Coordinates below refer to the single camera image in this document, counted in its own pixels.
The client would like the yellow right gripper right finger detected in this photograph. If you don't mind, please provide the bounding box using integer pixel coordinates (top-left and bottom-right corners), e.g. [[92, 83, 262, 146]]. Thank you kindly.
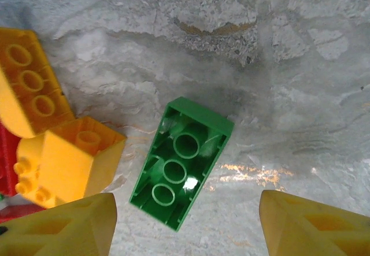
[[259, 190, 370, 256]]

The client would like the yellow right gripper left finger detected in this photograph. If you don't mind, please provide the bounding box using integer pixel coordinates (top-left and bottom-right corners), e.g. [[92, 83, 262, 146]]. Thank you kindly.
[[0, 192, 118, 256]]

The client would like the green lego brick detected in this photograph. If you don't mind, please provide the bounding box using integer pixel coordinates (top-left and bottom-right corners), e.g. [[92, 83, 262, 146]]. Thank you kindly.
[[128, 96, 235, 232]]

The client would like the short yellow lego brick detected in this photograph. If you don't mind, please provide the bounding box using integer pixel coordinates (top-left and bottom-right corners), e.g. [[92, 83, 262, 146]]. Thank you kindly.
[[13, 116, 127, 209]]

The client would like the red lego brick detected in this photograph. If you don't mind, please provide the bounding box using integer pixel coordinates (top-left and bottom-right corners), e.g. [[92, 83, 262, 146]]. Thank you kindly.
[[0, 123, 21, 198]]

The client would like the long yellow lego brick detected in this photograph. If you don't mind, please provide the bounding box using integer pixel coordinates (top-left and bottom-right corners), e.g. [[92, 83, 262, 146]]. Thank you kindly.
[[0, 27, 75, 139]]

